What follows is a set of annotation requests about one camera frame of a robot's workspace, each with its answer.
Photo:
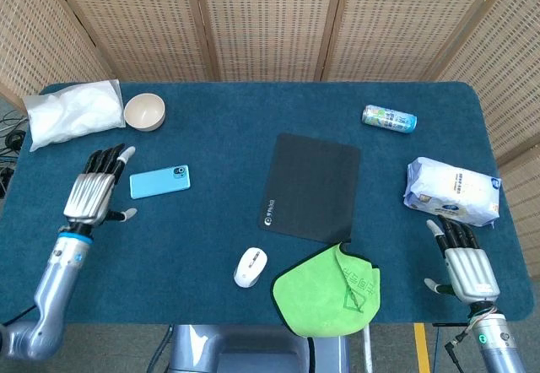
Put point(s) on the printed drink can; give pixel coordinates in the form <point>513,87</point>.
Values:
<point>388,119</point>

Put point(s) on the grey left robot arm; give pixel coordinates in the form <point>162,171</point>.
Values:
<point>55,288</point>

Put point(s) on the beige bowl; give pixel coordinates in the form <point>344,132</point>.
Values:
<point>143,113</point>

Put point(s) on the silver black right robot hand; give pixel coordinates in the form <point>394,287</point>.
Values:
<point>470,271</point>

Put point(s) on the dark blue table cloth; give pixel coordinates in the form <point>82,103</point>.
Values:
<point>190,242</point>

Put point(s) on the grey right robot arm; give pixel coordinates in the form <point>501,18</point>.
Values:
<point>498,343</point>

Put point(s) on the white computer mouse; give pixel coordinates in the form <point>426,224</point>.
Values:
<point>249,267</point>

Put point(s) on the black mouse pad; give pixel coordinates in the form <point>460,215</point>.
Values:
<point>312,187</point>

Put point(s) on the green microfiber cloth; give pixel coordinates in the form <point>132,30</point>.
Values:
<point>312,297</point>

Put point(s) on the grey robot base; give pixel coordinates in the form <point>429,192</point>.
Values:
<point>253,352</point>

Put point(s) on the woven wooden folding screen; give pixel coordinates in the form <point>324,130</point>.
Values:
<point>270,18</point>

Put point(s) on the black smartphone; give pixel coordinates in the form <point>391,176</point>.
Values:
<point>158,182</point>

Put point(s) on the white pole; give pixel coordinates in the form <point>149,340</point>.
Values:
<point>368,347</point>

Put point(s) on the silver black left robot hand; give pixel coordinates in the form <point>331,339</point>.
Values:
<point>88,196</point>

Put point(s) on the white plastic bag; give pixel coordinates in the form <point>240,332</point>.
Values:
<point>71,113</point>

